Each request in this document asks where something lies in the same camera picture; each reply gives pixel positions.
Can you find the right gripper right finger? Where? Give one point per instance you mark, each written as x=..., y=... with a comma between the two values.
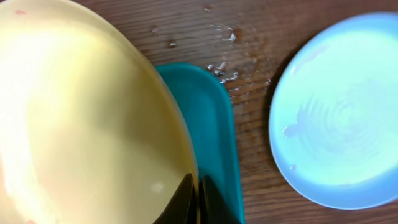
x=213, y=208

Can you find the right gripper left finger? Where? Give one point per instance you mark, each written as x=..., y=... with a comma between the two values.
x=182, y=207

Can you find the yellow-green plastic plate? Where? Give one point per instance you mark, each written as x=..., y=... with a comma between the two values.
x=90, y=133

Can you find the light blue plastic plate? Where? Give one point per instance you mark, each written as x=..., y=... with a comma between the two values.
x=333, y=117

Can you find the teal plastic serving tray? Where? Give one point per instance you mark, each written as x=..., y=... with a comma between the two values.
x=207, y=111

